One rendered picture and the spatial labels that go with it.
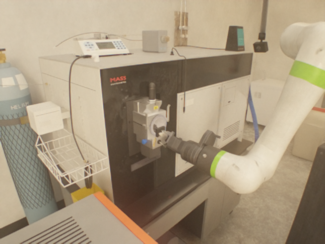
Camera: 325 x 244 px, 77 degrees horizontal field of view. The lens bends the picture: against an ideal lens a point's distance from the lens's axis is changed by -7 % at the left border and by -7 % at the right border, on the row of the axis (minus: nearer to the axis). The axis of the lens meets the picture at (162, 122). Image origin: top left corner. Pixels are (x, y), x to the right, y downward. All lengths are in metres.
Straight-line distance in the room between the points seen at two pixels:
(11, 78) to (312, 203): 1.64
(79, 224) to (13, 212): 1.69
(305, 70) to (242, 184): 0.36
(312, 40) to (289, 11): 3.85
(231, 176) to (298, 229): 0.64
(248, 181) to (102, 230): 0.39
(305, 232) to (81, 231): 0.96
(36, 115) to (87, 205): 0.53
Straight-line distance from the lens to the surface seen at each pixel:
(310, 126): 3.28
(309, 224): 1.18
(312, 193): 1.10
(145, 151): 0.94
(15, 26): 1.85
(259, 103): 4.07
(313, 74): 0.70
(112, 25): 2.15
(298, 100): 0.71
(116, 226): 0.56
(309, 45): 0.72
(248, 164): 0.65
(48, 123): 1.06
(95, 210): 0.61
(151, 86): 0.84
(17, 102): 1.49
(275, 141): 0.74
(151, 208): 1.16
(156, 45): 1.30
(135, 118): 0.89
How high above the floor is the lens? 1.54
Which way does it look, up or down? 22 degrees down
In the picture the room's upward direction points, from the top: straight up
